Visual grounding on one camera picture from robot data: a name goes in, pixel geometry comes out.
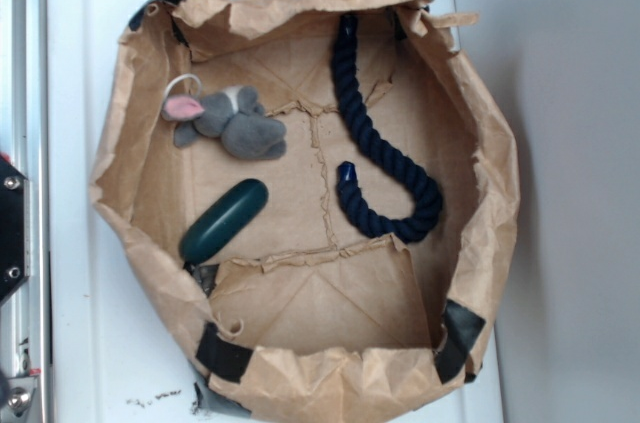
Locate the brown paper bag tray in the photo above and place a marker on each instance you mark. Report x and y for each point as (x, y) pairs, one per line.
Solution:
(300, 317)

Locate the aluminium frame rail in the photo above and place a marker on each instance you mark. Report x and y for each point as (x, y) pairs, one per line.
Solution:
(26, 368)

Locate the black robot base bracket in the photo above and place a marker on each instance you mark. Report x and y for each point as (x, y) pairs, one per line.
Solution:
(15, 266)

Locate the gray plush mouse toy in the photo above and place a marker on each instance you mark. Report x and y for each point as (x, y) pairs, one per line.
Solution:
(233, 115)

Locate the dark green oval capsule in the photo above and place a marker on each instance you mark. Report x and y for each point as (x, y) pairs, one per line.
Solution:
(223, 221)

